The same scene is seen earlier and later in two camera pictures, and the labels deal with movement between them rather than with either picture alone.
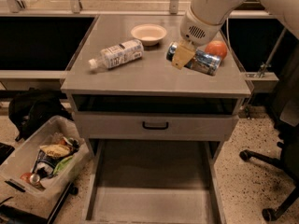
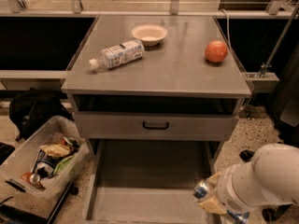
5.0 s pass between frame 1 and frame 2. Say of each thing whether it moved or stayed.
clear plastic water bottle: stayed
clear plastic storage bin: stayed
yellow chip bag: stayed
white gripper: moved
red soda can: stayed
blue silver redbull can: moved
